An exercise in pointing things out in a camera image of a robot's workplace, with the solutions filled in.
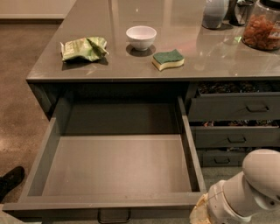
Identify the crumpled green chip bag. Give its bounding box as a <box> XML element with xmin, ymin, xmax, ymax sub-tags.
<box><xmin>60</xmin><ymin>37</ymin><xmax>108</xmax><ymax>62</ymax></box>

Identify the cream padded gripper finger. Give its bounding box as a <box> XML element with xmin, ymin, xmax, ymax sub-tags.
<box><xmin>190</xmin><ymin>193</ymin><xmax>211</xmax><ymax>224</ymax></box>

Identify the dark glass mug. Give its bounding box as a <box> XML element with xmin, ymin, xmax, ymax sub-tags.
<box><xmin>229</xmin><ymin>0</ymin><xmax>255</xmax><ymax>26</ymax></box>

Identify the black shoe far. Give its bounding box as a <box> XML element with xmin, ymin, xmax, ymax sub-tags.
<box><xmin>0</xmin><ymin>166</ymin><xmax>25</xmax><ymax>202</ymax></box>

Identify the white trouser leg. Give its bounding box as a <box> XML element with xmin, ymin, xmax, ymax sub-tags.
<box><xmin>0</xmin><ymin>204</ymin><xmax>24</xmax><ymax>224</ymax></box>

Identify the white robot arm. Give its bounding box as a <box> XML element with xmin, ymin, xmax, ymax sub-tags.
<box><xmin>190</xmin><ymin>149</ymin><xmax>280</xmax><ymax>224</ymax></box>

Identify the green yellow sponge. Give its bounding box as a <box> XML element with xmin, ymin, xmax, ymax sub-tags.
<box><xmin>152</xmin><ymin>49</ymin><xmax>185</xmax><ymax>71</ymax></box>

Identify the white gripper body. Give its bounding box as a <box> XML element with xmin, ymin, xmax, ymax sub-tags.
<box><xmin>206</xmin><ymin>180</ymin><xmax>251</xmax><ymax>224</ymax></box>

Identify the glass jar of snacks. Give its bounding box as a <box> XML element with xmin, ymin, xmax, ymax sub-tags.
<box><xmin>242</xmin><ymin>0</ymin><xmax>280</xmax><ymax>51</ymax></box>

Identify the white ceramic bowl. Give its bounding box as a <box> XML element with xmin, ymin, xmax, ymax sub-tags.
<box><xmin>126</xmin><ymin>25</ymin><xmax>157</xmax><ymax>51</ymax></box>

